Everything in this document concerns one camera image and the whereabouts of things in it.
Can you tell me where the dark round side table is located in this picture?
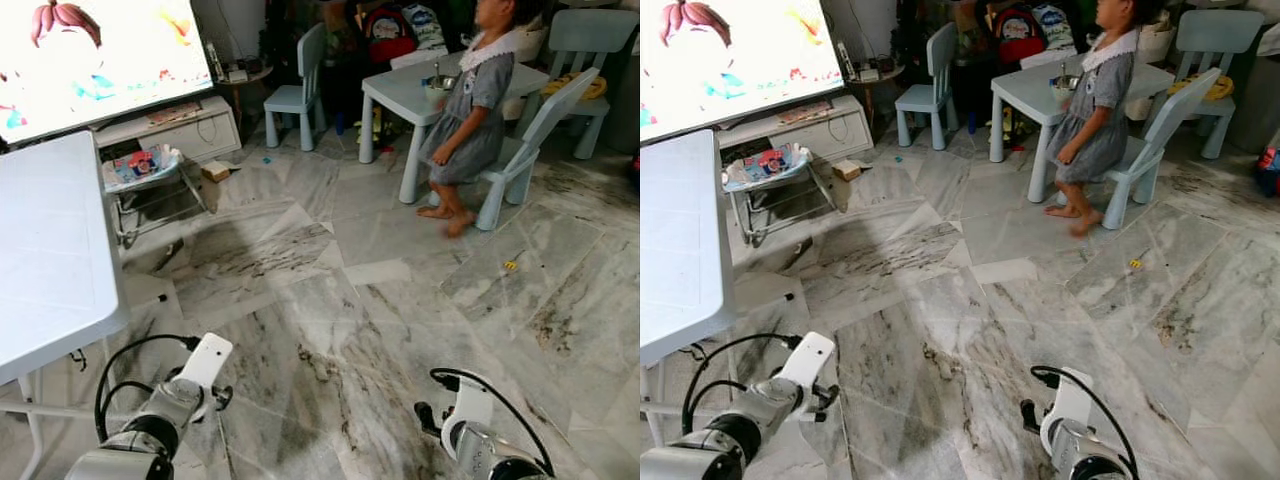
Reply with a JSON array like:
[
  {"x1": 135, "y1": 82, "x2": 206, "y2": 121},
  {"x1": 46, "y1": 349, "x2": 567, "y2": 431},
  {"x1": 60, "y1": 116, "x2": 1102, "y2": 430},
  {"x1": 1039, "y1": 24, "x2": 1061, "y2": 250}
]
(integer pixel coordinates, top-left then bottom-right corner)
[
  {"x1": 215, "y1": 65, "x2": 274, "y2": 141},
  {"x1": 845, "y1": 65, "x2": 904, "y2": 141}
]

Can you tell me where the child in grey dress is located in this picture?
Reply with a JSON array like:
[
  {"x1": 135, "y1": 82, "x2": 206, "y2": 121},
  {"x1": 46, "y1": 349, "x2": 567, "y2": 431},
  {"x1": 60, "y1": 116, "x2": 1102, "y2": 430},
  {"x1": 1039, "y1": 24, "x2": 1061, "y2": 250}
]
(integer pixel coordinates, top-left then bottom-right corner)
[
  {"x1": 1048, "y1": 0, "x2": 1153, "y2": 239},
  {"x1": 418, "y1": 0, "x2": 523, "y2": 239}
]

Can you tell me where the large television screen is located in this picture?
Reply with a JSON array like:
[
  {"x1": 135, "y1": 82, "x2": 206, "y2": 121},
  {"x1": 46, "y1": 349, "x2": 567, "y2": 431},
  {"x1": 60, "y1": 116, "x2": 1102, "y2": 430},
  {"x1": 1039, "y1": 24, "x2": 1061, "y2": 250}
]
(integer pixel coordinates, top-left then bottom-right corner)
[
  {"x1": 0, "y1": 0, "x2": 217, "y2": 147},
  {"x1": 640, "y1": 0, "x2": 847, "y2": 144}
]

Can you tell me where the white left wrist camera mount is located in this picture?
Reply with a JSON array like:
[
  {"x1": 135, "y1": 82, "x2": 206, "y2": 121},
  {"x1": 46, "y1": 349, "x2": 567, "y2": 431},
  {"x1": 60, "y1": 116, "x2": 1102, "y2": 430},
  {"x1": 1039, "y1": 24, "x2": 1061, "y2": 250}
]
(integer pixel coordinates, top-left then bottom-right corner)
[
  {"x1": 780, "y1": 332, "x2": 837, "y2": 393},
  {"x1": 180, "y1": 333, "x2": 235, "y2": 393}
]

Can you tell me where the blue white patterned bag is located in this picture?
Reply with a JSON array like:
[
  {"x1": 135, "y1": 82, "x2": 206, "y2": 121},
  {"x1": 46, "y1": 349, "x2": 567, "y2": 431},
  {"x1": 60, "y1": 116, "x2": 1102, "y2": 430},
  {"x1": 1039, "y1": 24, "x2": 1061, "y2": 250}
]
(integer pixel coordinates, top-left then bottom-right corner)
[
  {"x1": 1030, "y1": 5, "x2": 1077, "y2": 51},
  {"x1": 400, "y1": 5, "x2": 447, "y2": 51}
]

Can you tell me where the light blue child chair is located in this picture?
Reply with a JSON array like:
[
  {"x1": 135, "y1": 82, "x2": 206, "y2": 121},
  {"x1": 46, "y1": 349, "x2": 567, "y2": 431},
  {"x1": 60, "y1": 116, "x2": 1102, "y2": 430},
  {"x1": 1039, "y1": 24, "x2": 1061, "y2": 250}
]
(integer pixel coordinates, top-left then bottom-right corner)
[
  {"x1": 545, "y1": 8, "x2": 627, "y2": 161},
  {"x1": 475, "y1": 68, "x2": 602, "y2": 232},
  {"x1": 1100, "y1": 68, "x2": 1224, "y2": 232},
  {"x1": 895, "y1": 22, "x2": 960, "y2": 151},
  {"x1": 263, "y1": 22, "x2": 330, "y2": 151},
  {"x1": 1172, "y1": 8, "x2": 1266, "y2": 161}
]

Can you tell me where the white plastic folding table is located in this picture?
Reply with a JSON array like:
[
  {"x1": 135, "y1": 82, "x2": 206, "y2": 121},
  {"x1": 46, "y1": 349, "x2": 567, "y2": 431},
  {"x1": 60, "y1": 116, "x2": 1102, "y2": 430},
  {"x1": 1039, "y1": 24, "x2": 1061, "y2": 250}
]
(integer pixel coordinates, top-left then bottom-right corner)
[
  {"x1": 640, "y1": 130, "x2": 739, "y2": 367},
  {"x1": 0, "y1": 130, "x2": 131, "y2": 386}
]

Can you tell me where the white child table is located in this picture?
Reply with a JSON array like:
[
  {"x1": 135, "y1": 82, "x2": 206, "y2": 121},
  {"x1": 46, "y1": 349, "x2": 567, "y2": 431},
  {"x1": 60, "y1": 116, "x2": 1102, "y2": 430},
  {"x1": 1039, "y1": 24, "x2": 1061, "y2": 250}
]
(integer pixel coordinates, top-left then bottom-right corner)
[
  {"x1": 988, "y1": 50, "x2": 1178, "y2": 206},
  {"x1": 358, "y1": 50, "x2": 552, "y2": 206}
]

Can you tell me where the white table leg frame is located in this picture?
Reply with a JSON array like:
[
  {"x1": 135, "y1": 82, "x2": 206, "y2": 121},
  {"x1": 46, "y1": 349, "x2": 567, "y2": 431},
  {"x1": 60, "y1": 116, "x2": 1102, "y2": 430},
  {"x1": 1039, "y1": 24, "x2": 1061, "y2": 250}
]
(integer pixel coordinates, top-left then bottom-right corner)
[
  {"x1": 0, "y1": 365, "x2": 113, "y2": 480},
  {"x1": 640, "y1": 360, "x2": 693, "y2": 449}
]

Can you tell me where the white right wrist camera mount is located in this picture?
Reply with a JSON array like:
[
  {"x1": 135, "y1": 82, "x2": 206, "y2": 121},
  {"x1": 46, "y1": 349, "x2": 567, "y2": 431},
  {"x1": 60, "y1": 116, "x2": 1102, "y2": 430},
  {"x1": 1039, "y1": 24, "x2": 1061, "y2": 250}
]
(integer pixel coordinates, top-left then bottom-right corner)
[
  {"x1": 1045, "y1": 367, "x2": 1097, "y2": 433},
  {"x1": 450, "y1": 375, "x2": 497, "y2": 437}
]

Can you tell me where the yellow item on chair seat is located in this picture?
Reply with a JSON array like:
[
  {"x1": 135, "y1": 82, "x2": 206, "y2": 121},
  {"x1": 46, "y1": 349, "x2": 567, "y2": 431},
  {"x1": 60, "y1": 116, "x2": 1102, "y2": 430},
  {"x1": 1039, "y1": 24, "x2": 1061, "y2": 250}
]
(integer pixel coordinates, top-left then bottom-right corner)
[
  {"x1": 543, "y1": 75, "x2": 609, "y2": 102},
  {"x1": 1168, "y1": 75, "x2": 1237, "y2": 102}
]

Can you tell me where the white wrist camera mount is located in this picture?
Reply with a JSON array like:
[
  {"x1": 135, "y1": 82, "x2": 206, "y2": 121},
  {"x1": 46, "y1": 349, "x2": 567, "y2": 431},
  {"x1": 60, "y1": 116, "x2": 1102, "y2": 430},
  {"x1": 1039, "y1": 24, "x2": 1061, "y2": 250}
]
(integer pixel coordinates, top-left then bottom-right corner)
[
  {"x1": 780, "y1": 332, "x2": 837, "y2": 393},
  {"x1": 1045, "y1": 367, "x2": 1097, "y2": 433},
  {"x1": 180, "y1": 333, "x2": 235, "y2": 393},
  {"x1": 450, "y1": 375, "x2": 497, "y2": 437}
]

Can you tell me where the colourful baby bouncer seat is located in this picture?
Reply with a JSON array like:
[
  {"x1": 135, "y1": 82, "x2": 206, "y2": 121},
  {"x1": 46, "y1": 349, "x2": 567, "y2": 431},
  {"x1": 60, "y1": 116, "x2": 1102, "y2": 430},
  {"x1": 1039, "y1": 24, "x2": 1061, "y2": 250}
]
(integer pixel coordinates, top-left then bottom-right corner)
[
  {"x1": 722, "y1": 142, "x2": 843, "y2": 248},
  {"x1": 102, "y1": 143, "x2": 217, "y2": 248}
]

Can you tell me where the red backpack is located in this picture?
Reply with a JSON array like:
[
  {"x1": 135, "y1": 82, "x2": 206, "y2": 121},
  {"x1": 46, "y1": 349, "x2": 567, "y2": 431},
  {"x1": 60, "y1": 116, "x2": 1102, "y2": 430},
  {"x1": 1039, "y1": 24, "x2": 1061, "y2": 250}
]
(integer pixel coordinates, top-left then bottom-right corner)
[
  {"x1": 990, "y1": 5, "x2": 1049, "y2": 64},
  {"x1": 362, "y1": 5, "x2": 421, "y2": 64}
]

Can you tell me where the grey bin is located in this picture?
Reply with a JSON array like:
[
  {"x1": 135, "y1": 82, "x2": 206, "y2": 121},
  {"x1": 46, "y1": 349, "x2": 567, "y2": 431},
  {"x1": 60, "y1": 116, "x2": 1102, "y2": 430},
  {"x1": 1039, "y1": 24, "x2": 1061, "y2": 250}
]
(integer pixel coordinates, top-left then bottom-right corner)
[
  {"x1": 600, "y1": 50, "x2": 641, "y2": 151},
  {"x1": 1228, "y1": 50, "x2": 1280, "y2": 153}
]

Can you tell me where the white television stand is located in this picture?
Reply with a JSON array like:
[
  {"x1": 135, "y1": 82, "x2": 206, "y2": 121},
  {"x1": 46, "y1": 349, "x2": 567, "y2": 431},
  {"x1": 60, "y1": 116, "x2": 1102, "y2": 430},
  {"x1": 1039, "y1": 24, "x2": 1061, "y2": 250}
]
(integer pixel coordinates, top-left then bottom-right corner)
[
  {"x1": 715, "y1": 93, "x2": 876, "y2": 164},
  {"x1": 88, "y1": 95, "x2": 244, "y2": 167}
]

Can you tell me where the steel bowl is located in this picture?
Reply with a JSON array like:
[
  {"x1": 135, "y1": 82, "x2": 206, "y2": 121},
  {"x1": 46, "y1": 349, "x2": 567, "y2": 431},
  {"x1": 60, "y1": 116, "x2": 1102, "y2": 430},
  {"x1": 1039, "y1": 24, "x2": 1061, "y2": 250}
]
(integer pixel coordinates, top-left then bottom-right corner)
[
  {"x1": 424, "y1": 62, "x2": 457, "y2": 103},
  {"x1": 1050, "y1": 62, "x2": 1084, "y2": 103}
]

